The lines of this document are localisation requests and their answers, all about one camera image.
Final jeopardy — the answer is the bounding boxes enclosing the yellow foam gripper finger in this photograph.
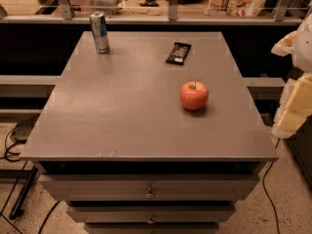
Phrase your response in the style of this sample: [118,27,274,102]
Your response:
[272,73,312,138]

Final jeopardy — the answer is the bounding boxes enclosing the silver blue redbull can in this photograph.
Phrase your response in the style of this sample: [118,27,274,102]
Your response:
[90,11,110,54]

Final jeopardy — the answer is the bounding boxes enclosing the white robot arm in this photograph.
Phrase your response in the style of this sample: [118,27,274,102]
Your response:
[271,15,312,138]

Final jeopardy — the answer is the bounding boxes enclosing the red apple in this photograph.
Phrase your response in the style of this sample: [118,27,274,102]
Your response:
[179,81,209,110]

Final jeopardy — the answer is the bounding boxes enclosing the colourful printed bag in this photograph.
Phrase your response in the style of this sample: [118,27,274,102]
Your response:
[205,0,266,18]

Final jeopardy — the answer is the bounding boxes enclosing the black candy bar wrapper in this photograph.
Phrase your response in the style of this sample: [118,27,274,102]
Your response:
[166,42,191,65]

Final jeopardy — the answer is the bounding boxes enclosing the grey drawer cabinet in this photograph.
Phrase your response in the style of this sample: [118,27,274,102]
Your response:
[21,32,277,234]

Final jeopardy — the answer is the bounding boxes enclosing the grey metal railing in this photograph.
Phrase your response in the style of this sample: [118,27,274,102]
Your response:
[0,0,312,25]

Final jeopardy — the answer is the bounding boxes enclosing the black floor cable right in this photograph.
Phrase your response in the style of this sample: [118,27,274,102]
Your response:
[261,137,282,234]

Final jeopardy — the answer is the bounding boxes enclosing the black floor cables left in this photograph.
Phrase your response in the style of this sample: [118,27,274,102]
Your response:
[0,114,62,234]

